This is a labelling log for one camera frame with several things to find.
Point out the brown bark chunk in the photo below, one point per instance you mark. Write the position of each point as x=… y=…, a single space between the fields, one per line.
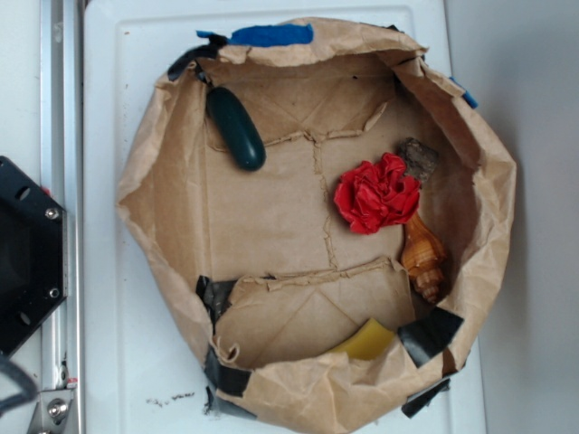
x=420 y=160

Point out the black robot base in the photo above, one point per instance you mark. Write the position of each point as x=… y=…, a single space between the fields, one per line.
x=32 y=256

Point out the dark green plastic pickle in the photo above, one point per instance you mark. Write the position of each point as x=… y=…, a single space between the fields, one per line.
x=237 y=129

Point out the black tape bottom right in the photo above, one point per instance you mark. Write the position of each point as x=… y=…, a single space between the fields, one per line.
x=424 y=338

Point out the black tape top left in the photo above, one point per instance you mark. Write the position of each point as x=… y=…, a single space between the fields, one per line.
x=190 y=59

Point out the blue tape strip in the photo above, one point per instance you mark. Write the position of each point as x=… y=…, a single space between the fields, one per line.
x=265 y=36

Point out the brown paper bag tray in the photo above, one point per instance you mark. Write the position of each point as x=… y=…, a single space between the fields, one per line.
x=305 y=282

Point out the yellow sponge block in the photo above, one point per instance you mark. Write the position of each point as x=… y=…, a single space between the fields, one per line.
x=367 y=343

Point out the black tape bottom left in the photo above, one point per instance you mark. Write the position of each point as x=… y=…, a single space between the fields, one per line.
x=231 y=381

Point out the aluminium frame rail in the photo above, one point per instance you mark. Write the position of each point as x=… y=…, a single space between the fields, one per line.
x=62 y=401

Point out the orange conch seashell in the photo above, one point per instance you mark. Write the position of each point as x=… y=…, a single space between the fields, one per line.
x=422 y=257

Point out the white plastic board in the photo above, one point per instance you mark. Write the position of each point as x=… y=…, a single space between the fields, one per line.
x=139 y=374

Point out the blue tape piece right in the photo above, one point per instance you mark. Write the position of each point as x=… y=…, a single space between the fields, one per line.
x=471 y=101

